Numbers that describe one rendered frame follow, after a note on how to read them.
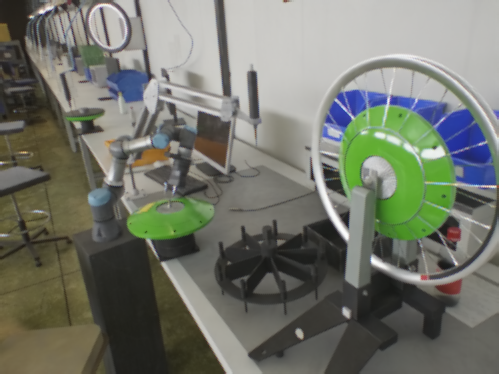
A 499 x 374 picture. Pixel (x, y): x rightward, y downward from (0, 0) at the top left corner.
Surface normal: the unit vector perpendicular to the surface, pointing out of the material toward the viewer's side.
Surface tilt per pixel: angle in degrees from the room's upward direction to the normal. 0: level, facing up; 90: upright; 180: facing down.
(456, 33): 90
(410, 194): 92
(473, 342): 0
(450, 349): 0
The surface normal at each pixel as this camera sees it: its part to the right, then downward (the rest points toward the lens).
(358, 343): -0.32, -0.80
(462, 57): -0.88, 0.23
